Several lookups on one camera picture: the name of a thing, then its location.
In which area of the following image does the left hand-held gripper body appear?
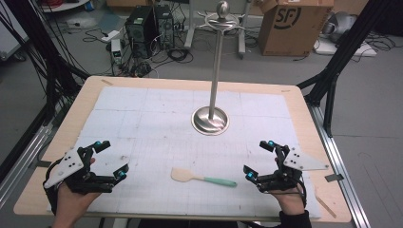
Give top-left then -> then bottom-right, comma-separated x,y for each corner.
43,145 -> 115,195

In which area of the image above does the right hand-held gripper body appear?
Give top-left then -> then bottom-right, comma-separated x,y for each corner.
256,145 -> 330,194

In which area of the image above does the person's left hand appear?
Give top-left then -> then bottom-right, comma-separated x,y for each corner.
53,183 -> 103,222

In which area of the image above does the person's right hand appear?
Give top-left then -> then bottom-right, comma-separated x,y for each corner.
273,187 -> 307,217

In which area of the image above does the wooden table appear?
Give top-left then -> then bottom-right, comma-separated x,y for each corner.
12,75 -> 354,224

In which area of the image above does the thin wooden stick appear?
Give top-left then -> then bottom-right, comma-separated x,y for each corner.
315,194 -> 338,219

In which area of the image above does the white gridded mat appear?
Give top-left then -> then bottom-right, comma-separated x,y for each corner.
47,85 -> 321,220

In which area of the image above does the tall metal hanging stand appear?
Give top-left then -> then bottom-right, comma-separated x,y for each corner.
190,0 -> 245,137

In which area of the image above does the small white electronic box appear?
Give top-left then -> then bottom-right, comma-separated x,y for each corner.
110,38 -> 124,66

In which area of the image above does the white power strip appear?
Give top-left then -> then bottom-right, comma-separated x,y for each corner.
101,29 -> 121,44

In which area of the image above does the grey metal stand leg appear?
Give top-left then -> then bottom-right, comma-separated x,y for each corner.
237,0 -> 253,61
183,0 -> 197,50

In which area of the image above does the brown cardboard box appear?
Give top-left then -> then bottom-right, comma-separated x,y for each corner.
257,0 -> 336,58

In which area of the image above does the white flat board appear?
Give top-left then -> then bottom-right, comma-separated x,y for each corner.
313,32 -> 378,58

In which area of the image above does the large black computer tower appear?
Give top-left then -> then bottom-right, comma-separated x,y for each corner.
125,5 -> 160,60

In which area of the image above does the slim black computer tower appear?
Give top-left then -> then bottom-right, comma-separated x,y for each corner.
154,4 -> 176,51

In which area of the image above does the grey rounded device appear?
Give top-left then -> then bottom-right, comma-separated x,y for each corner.
322,10 -> 359,43

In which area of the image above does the white round table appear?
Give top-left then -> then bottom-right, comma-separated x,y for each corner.
40,0 -> 91,13

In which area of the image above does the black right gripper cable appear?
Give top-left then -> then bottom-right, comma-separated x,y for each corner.
293,175 -> 309,209

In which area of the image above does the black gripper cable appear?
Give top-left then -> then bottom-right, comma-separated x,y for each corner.
43,157 -> 66,217
293,175 -> 309,209

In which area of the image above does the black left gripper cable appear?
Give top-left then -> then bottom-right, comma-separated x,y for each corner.
43,157 -> 66,217

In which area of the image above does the aluminium rail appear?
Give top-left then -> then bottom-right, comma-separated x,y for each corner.
307,104 -> 373,228
0,123 -> 54,208

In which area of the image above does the wooden spatula with green handle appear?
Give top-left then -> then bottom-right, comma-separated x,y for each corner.
170,166 -> 239,188

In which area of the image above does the black frame with cable bundle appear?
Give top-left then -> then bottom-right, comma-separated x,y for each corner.
0,0 -> 91,119

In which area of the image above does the black metal frame strut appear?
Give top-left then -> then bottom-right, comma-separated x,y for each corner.
297,0 -> 394,138

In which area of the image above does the coiled black floor cable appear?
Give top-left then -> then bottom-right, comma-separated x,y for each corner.
165,47 -> 195,65

